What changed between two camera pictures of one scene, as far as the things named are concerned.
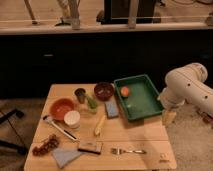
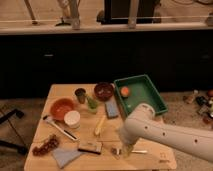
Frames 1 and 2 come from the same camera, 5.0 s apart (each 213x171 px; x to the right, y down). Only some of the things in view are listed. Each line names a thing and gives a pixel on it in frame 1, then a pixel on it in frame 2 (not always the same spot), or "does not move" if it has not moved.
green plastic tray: [142, 100] does not move
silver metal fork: [118, 151] does not move
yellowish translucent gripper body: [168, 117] → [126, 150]
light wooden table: [82, 128] does not move
